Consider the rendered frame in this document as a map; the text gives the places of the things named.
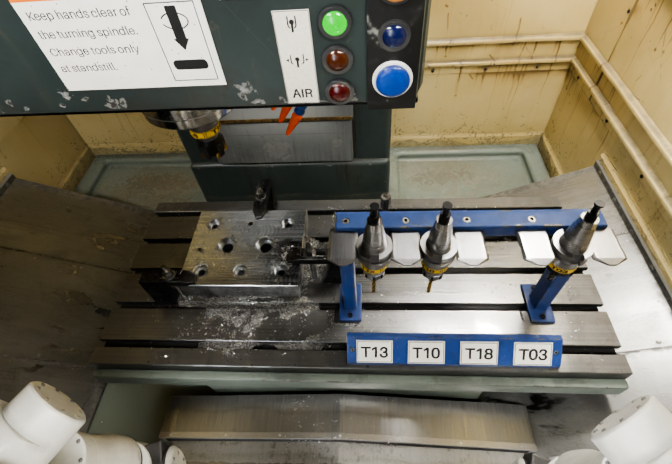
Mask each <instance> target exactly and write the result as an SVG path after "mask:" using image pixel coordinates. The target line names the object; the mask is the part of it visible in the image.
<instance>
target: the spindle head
mask: <svg viewBox="0 0 672 464"><path fill-rule="evenodd" d="M200 1H201V4H202V7H203V10H204V13H205V16H206V20H207V23H208V26H209V29H210V32H211V35H212V39H213V42H214V45H215V48H216V51H217V55H218V58H219V61H220V64H221V67H222V70H223V74H224V77H225V80H226V83H227V85H205V86H180V87H154V88H129V89H104V90H78V91H69V90H68V89H67V87H66V86H65V84H64V83H63V81H62V80H61V78H60V77H59V75H58V74H57V72H56V71H55V69H54V68H53V66H52V65H51V63H50V62H49V60H48V59H47V57H46V56H45V54H44V53H43V51H42V50H41V48H40V47H39V45H38V44H37V42H36V41H35V39H34V38H33V36H32V35H31V33H30V32H29V30H28V29H27V27H26V26H25V24H24V23H23V21H22V20H21V18H20V17H19V15H18V14H17V12H16V11H15V9H14V8H13V6H12V5H11V3H10V2H9V0H0V117H16V116H45V115H74V114H103V113H133V112H162V111H191V110H220V109H249V108H278V107H307V106H336V104H333V103H331V102H330V101H329V100H328V99H327V97H326V95H325V89H326V86H327V84H328V83H329V82H330V81H331V80H333V79H337V78H342V79H346V80H348V81H349V82H350V83H351V84H352V85H353V87H354V97H353V99H352V100H351V101H350V102H349V103H347V104H344V105H365V104H367V12H366V0H200ZM431 2H432V0H425V9H424V20H423V30H422V40H421V51H420V61H419V71H418V81H417V92H416V102H415V103H417V102H418V94H417V93H418V91H419V89H420V87H421V85H422V83H423V75H424V66H425V57H426V48H427V39H428V29H429V20H430V11H431ZM329 5H340V6H342V7H344V8H345V9H346V10H347V11H348V12H349V14H350V16H351V20H352V24H351V29H350V31H349V33H348V34H347V35H346V36H345V37H343V38H341V39H330V38H327V37H326V36H324V35H323V34H322V33H321V31H320V29H319V27H318V17H319V14H320V12H321V11H322V10H323V9H324V8H325V7H327V6H329ZM296 9H309V16H310V25H311V33H312V42H313V50H314V58H315V67H316V75H317V84H318V92H319V101H320V102H318V103H289V104H288V98H287V93H286V88H285V83H284V77H283V72H282V67H281V61H280V56H279V51H278V46H277V40H276V35H275V30H274V25H273V19H272V14H271V11H277V10H296ZM334 44H341V45H344V46H346V47H347V48H348V49H349V50H350V51H351V53H352V55H353V64H352V66H351V68H350V69H349V70H348V71H347V72H346V73H343V74H332V73H330V72H328V71H327V70H326V69H325V68H324V66H323V64H322V55H323V52H324V50H325V49H326V48H327V47H329V46H331V45H334Z"/></svg>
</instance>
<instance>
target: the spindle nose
mask: <svg viewBox="0 0 672 464"><path fill-rule="evenodd" d="M232 110H233V109H220V110H191V111H162V112H141V113H142V114H143V115H144V117H145V119H146V120H147V121H148V122H149V123H151V124H152V125H154V126H157V127H160V128H164V129H169V130H188V129H194V128H199V127H202V126H205V125H208V124H211V123H213V122H215V121H217V120H219V119H221V118H223V117H224V116H226V115H227V114H228V113H230V112H231V111H232Z"/></svg>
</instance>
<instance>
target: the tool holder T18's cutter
mask: <svg viewBox="0 0 672 464"><path fill-rule="evenodd" d="M197 145H198V147H199V149H200V152H201V154H202V156H203V158H204V159H208V160H211V159H212V157H213V156H217V158H218V159H219V158H220V157H222V156H223V155H224V154H225V152H224V149H226V150H227V149H228V148H227V145H226V143H225V140H224V137H223V135H222V134H221V133H218V136H217V138H216V139H214V140H213V141H210V142H201V141H200V140H199V139H197Z"/></svg>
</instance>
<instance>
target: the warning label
mask: <svg viewBox="0 0 672 464"><path fill-rule="evenodd" d="M9 2H10V3H11V5H12V6H13V8H14V9H15V11H16V12H17V14H18V15H19V17H20V18H21V20H22V21H23V23H24V24H25V26H26V27H27V29H28V30H29V32H30V33H31V35H32V36H33V38H34V39H35V41H36V42H37V44H38V45H39V47H40V48H41V50H42V51H43V53H44V54H45V56H46V57H47V59H48V60H49V62H50V63H51V65H52V66H53V68H54V69H55V71H56V72H57V74H58V75H59V77H60V78H61V80H62V81H63V83H64V84H65V86H66V87H67V89H68V90H69V91H78V90H104V89H129V88H154V87H180V86H205V85H227V83H226V80H225V77H224V74H223V70H222V67H221V64H220V61H219V58H218V55H217V51H216V48H215V45H214V42H213V39H212V35H211V32H210V29H209V26H208V23H207V20H206V16H205V13H204V10H203V7H202V4H201V1H200V0H9Z"/></svg>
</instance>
